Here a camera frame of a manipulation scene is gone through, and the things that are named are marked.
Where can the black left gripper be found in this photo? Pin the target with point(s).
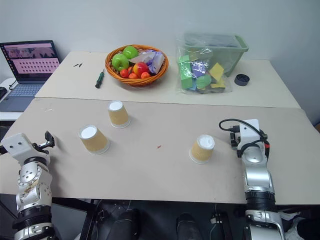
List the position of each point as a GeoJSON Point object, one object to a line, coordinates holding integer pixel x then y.
{"type": "Point", "coordinates": [40, 146]}

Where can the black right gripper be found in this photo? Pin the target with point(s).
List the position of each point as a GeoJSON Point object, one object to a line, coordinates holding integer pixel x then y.
{"type": "Point", "coordinates": [237, 132]}

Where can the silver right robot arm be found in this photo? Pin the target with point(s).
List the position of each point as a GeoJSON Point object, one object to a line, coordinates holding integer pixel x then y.
{"type": "Point", "coordinates": [258, 180]}

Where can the brown ribbed paper cup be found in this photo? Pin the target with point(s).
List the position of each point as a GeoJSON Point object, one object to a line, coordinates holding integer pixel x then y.
{"type": "Point", "coordinates": [95, 141]}
{"type": "Point", "coordinates": [201, 151]}
{"type": "Point", "coordinates": [118, 116]}

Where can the black round cap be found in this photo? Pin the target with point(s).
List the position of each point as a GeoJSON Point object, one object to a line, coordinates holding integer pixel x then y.
{"type": "Point", "coordinates": [241, 80]}

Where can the black computer mouse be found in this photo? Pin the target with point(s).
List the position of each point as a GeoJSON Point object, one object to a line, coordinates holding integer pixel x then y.
{"type": "Point", "coordinates": [2, 92]}

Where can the green half round foam block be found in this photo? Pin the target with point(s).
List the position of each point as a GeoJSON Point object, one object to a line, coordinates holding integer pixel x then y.
{"type": "Point", "coordinates": [204, 81]}

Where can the blue foam block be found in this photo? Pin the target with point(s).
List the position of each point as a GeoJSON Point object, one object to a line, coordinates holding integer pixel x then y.
{"type": "Point", "coordinates": [192, 88]}

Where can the yellow foam block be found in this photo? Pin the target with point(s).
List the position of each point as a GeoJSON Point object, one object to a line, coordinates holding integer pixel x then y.
{"type": "Point", "coordinates": [216, 72]}

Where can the grey open laptop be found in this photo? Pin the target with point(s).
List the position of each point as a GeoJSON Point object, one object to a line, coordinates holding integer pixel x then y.
{"type": "Point", "coordinates": [30, 65]}

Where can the purple foam block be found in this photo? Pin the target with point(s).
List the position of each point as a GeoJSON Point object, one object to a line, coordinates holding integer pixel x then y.
{"type": "Point", "coordinates": [200, 67]}

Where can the large green foam block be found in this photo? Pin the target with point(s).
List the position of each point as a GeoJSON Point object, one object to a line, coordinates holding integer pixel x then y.
{"type": "Point", "coordinates": [186, 75]}

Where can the green plastic bin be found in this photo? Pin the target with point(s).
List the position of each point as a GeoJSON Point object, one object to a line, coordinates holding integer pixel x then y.
{"type": "Point", "coordinates": [237, 53]}

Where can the white crumpled plastic bag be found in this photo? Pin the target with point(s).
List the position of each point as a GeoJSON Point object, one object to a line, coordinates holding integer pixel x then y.
{"type": "Point", "coordinates": [290, 216]}

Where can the small orange toy fruit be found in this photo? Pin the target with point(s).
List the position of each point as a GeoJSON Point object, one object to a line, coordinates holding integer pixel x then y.
{"type": "Point", "coordinates": [145, 75]}
{"type": "Point", "coordinates": [133, 75]}
{"type": "Point", "coordinates": [124, 73]}

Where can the orange wicker basket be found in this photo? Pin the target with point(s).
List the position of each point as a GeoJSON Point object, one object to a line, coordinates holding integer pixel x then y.
{"type": "Point", "coordinates": [136, 81]}

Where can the green toy apple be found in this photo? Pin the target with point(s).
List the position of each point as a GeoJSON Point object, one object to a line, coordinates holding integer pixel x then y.
{"type": "Point", "coordinates": [130, 52]}
{"type": "Point", "coordinates": [120, 62]}

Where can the clear plastic bag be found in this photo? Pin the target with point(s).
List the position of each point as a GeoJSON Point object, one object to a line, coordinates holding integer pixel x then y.
{"type": "Point", "coordinates": [185, 50]}

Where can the white purple crumpled wrapper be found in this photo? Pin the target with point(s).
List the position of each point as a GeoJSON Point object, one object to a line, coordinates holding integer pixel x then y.
{"type": "Point", "coordinates": [153, 60]}

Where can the red yellow toy peach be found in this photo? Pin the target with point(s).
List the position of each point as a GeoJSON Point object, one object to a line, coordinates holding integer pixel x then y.
{"type": "Point", "coordinates": [140, 68]}

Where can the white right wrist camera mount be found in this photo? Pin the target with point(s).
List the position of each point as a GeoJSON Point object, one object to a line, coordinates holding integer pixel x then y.
{"type": "Point", "coordinates": [248, 132]}

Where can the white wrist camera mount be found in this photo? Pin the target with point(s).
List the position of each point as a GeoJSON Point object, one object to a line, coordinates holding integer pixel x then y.
{"type": "Point", "coordinates": [248, 132]}
{"type": "Point", "coordinates": [16, 146]}

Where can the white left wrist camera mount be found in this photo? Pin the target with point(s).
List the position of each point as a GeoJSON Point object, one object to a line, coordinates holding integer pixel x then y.
{"type": "Point", "coordinates": [16, 146]}

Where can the black table frame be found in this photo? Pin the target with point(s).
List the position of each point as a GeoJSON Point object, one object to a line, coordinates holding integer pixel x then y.
{"type": "Point", "coordinates": [87, 220]}

